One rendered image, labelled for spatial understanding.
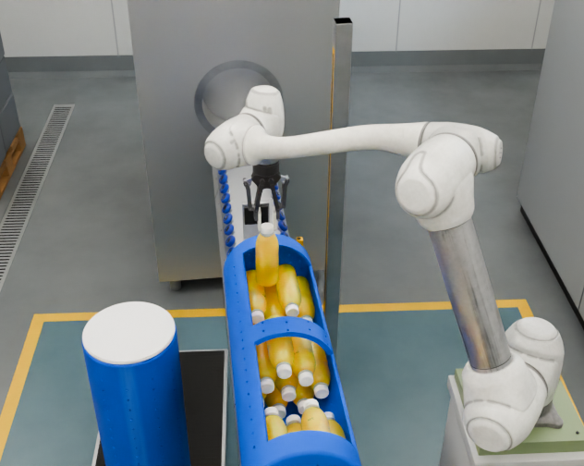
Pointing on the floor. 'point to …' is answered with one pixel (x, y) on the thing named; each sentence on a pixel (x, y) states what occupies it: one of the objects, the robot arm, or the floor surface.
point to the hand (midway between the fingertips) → (266, 219)
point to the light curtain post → (336, 174)
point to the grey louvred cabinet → (569, 160)
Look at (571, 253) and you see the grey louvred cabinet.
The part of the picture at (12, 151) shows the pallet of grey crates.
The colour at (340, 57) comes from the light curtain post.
